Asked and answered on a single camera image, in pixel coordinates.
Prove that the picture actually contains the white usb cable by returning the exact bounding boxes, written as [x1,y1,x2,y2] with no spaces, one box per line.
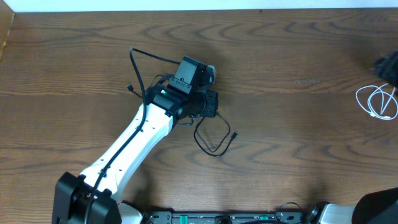
[355,82,398,121]

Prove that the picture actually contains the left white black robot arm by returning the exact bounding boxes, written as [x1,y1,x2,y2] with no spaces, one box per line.
[52,83,218,224]

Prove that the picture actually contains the thin black usb cable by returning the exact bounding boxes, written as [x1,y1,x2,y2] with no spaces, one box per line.
[126,74,165,99]

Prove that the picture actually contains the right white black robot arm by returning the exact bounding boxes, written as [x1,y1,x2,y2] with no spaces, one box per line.
[301,51,397,224]

